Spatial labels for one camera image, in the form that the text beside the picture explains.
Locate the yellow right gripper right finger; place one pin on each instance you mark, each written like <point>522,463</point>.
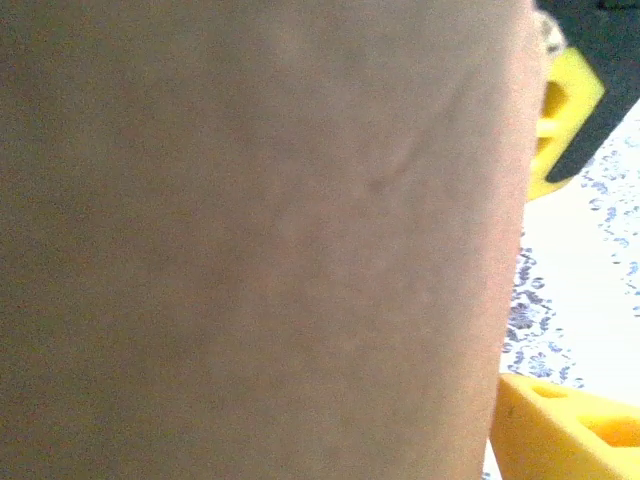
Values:
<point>565,100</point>

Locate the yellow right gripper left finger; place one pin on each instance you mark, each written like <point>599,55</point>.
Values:
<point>550,440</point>

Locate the brown cardboard box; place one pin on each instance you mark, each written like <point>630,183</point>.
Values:
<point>250,250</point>

